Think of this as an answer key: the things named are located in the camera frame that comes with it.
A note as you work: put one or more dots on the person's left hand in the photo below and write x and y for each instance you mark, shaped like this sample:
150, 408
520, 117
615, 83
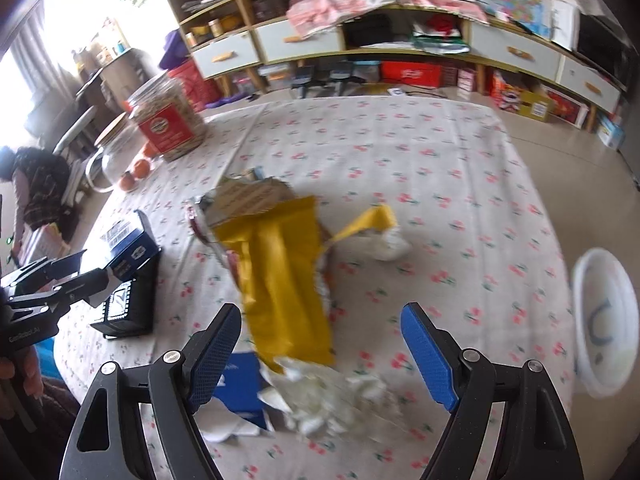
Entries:
31, 374

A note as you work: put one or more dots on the red cardboard box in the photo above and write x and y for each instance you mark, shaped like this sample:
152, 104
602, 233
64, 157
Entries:
410, 74

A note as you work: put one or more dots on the small red and white box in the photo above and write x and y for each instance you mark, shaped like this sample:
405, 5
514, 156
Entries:
465, 80

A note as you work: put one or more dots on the side table with bottles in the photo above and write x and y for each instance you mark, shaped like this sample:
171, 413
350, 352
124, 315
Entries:
112, 67

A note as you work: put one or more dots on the white plastic bin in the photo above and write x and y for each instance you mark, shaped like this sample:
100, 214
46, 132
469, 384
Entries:
607, 355

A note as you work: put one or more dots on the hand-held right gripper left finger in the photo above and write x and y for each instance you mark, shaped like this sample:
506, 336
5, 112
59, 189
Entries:
215, 360

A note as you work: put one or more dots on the blue cardboard box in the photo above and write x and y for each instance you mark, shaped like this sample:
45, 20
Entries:
132, 255

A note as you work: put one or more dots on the brown paper bag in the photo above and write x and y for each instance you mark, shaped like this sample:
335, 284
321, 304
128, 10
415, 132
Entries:
250, 200

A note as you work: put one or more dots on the black box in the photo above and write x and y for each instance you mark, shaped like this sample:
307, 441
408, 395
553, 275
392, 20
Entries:
140, 310

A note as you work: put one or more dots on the yellow mailer bag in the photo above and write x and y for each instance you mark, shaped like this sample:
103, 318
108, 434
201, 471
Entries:
285, 280

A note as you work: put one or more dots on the glass pitcher with wooden lid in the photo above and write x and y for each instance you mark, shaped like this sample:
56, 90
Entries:
112, 157

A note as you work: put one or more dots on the orange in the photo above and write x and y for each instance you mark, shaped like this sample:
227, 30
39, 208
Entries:
141, 168
150, 149
127, 182

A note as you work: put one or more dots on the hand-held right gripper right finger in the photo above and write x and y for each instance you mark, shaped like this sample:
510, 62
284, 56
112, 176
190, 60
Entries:
430, 360

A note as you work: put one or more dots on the colourful map poster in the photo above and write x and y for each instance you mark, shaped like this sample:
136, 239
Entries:
515, 2

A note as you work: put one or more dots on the colourful cardboard box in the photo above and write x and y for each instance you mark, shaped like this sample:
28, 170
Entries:
515, 92

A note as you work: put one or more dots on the white paper pile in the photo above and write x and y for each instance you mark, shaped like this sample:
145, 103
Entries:
325, 400

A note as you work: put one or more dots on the wooden shelf unit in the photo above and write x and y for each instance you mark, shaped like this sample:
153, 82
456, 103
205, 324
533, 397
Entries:
240, 25

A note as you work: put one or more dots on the blue and white box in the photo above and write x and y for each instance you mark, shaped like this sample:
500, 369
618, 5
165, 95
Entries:
610, 130

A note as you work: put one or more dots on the black microwave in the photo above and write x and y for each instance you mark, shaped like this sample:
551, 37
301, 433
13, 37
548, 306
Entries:
600, 35

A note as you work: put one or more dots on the blue and white packet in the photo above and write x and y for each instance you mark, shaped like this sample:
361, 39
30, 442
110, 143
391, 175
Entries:
240, 385

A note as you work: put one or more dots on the floral tablecloth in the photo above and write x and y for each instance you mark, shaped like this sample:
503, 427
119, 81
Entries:
425, 185

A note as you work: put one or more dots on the white tissue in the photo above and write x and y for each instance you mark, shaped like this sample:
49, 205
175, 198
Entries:
392, 247

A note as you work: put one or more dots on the nut jar with red label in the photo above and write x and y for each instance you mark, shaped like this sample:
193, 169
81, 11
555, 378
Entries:
167, 127

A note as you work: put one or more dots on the pink cloth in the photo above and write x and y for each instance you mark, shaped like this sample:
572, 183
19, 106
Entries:
325, 7

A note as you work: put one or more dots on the red flat box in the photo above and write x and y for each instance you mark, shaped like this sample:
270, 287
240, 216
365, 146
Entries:
565, 105

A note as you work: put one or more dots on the red snack packet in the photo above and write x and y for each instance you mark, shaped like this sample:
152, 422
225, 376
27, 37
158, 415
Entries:
200, 225

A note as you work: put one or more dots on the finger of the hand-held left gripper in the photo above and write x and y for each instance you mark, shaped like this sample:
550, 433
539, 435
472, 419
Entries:
55, 267
75, 290

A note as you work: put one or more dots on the low wooden cabinet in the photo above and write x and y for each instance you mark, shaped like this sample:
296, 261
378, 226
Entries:
510, 52

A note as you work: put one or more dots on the person's left forearm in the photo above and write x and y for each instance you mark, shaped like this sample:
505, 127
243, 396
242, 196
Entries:
55, 415

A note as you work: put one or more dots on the green and red cloth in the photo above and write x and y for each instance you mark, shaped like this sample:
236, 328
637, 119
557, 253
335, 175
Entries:
440, 35

